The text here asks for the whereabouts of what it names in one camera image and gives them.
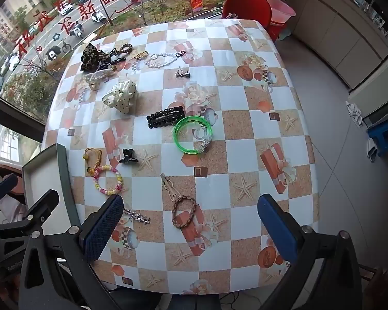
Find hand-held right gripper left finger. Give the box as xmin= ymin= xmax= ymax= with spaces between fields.
xmin=18 ymin=195 xmax=124 ymax=310

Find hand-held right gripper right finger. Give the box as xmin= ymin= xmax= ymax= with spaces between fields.
xmin=258 ymin=194 xmax=364 ymax=310

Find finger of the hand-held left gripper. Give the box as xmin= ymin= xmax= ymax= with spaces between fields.
xmin=0 ymin=190 xmax=59 ymax=235
xmin=0 ymin=174 xmax=19 ymax=214

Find grey shallow box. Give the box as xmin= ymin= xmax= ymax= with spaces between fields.
xmin=22 ymin=143 xmax=85 ymax=265

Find colourful bead bracelet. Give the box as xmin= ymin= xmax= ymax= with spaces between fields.
xmin=93 ymin=165 xmax=123 ymax=196

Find yellow hair tie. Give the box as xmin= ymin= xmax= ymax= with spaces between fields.
xmin=82 ymin=148 xmax=105 ymax=176

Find brown braided hair tie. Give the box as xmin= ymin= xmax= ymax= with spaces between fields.
xmin=171 ymin=195 xmax=197 ymax=228

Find green translucent bangle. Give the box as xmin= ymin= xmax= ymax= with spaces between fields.
xmin=174 ymin=115 xmax=214 ymax=154

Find white polka dot scrunchie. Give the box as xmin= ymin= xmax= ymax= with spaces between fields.
xmin=102 ymin=80 xmax=138 ymax=114

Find brown slipper pink sole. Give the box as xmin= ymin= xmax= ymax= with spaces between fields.
xmin=0 ymin=166 xmax=23 ymax=197

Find pink towel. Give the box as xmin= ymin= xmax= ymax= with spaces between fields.
xmin=0 ymin=197 xmax=28 ymax=223

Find silver rhinestone hair pin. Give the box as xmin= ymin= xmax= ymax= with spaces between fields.
xmin=123 ymin=207 xmax=151 ymax=225

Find small black claw clip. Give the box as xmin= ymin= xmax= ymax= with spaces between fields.
xmin=119 ymin=149 xmax=139 ymax=165

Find black beaded hair clip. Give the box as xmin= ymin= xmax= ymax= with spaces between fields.
xmin=146 ymin=106 xmax=186 ymax=129

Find clear hair claw clip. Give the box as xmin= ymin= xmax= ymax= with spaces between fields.
xmin=84 ymin=68 xmax=115 ymax=91

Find white crumpled cloth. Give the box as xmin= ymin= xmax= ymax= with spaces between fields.
xmin=345 ymin=102 xmax=364 ymax=126

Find blue plastic stool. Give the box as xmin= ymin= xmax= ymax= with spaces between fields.
xmin=367 ymin=118 xmax=388 ymax=156

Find leopard print scrunchie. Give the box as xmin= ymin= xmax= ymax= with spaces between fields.
xmin=81 ymin=43 xmax=112 ymax=72

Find red window writing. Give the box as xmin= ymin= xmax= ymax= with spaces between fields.
xmin=16 ymin=0 xmax=149 ymax=55

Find white cabinet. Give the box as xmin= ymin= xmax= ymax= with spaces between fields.
xmin=291 ymin=0 xmax=388 ymax=91

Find pink plastic basin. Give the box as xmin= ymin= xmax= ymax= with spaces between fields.
xmin=268 ymin=0 xmax=296 ymax=26

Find red plastic chair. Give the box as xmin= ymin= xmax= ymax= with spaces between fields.
xmin=221 ymin=0 xmax=274 ymax=28

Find black cables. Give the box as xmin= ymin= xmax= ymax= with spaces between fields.
xmin=218 ymin=292 xmax=246 ymax=306

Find silver pearl bracelet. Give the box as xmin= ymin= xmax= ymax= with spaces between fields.
xmin=145 ymin=50 xmax=188 ymax=69

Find black chain hair clip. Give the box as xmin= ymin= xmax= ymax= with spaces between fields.
xmin=108 ymin=43 xmax=133 ymax=63

